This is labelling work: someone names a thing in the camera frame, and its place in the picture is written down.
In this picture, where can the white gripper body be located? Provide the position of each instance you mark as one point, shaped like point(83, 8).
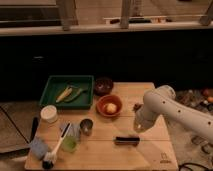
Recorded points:
point(144, 119)

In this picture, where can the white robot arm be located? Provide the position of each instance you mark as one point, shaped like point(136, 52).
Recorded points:
point(161, 100)

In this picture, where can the small metal cup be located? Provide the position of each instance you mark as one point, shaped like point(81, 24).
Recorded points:
point(86, 126)

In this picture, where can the green translucent cup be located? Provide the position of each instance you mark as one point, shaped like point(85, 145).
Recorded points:
point(69, 144)

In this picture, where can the bunch of dark grapes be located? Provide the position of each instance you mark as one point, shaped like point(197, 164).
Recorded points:
point(137, 106)

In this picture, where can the yellow round fruit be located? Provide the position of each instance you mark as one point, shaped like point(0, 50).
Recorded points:
point(111, 108)

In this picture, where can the orange bowl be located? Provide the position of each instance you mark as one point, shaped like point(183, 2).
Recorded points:
point(103, 101)

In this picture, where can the dark brown bowl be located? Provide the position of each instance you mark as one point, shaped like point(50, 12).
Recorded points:
point(103, 86)

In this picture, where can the spice bottle rack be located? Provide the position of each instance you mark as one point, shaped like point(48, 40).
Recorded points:
point(194, 99)

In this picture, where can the grey cloth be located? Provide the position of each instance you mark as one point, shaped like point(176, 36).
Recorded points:
point(73, 131)

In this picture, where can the yellow peeler in tray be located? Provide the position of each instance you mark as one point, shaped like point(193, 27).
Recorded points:
point(64, 94)

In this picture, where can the green plastic tray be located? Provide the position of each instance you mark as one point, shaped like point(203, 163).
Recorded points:
point(56, 84)

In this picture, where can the white dish brush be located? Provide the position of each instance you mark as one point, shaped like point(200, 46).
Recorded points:
point(51, 156)

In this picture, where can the blue sponge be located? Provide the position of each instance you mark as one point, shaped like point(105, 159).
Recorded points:
point(39, 148)

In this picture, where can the black handle tool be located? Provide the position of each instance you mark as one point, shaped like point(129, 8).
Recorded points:
point(34, 128)

